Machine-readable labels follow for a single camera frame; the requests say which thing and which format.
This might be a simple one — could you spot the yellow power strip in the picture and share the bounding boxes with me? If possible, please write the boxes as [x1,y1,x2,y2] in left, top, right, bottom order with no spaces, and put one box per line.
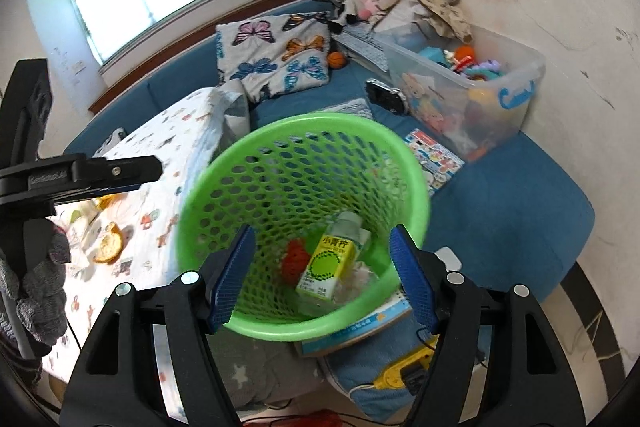
[372,347,436,391]

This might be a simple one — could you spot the grey checkered mat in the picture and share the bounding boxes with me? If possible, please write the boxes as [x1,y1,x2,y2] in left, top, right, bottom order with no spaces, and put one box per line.
[337,27,391,75]

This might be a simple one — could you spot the person's left hand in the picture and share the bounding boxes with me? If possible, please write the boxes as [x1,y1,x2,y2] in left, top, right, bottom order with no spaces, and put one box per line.
[0,229,71,347]

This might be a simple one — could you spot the green plastic mesh basket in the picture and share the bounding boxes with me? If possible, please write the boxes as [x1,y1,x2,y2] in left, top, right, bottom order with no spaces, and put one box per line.
[177,113,433,342]

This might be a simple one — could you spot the clear plastic storage box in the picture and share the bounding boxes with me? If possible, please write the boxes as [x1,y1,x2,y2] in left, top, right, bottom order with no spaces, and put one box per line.
[375,24,547,162]

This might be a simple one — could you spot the large butterfly print pillow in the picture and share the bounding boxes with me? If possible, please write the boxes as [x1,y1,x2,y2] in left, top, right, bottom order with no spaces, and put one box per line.
[215,12,333,104]

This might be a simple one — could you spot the red crumpled wrapper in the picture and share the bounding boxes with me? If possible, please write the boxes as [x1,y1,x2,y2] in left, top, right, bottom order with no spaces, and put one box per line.
[280,238,312,290]

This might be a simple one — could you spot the blue-edged book under basket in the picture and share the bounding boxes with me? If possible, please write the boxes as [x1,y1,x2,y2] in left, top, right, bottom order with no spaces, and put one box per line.
[300,292,417,358]

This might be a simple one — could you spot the white plastic bottle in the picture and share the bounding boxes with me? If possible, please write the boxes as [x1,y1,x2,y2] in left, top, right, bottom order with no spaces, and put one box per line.
[330,211,372,257]

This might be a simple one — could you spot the black game console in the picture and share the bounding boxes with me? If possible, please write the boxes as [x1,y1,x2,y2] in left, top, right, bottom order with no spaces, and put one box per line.
[365,78,409,114]

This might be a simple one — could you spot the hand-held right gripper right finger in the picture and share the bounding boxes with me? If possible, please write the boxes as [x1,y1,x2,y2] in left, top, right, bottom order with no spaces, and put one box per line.
[389,223,583,427]

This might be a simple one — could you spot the cartoon picture book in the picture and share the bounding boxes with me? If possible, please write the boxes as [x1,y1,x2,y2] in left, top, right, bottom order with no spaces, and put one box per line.
[402,129,466,198]

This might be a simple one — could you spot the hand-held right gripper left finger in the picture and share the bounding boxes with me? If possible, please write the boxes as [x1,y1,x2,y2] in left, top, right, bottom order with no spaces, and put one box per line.
[59,223,257,427]

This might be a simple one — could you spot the cartoon printed blanket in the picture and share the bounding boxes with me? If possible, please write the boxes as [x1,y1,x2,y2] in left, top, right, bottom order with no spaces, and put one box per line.
[40,86,251,413]

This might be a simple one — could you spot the blue sofa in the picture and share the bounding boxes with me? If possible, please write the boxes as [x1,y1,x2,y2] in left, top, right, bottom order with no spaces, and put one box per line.
[62,0,596,303]

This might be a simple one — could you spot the orange peel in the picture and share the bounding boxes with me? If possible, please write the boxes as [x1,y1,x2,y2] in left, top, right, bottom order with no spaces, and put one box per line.
[92,222,124,264]

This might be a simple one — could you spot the small butterfly print pillow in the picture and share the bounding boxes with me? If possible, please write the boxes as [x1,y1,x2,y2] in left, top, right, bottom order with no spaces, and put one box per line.
[94,128,129,158]

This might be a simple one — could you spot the grey star print cloth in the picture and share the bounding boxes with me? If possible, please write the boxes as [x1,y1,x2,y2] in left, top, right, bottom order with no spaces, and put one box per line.
[207,332,331,409]

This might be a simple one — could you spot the green-labelled drink bottle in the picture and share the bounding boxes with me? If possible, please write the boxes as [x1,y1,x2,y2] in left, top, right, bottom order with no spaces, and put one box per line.
[296,232,362,300]

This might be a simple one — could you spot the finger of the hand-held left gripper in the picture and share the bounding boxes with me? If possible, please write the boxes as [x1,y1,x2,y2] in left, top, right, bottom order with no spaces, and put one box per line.
[65,155,164,198]

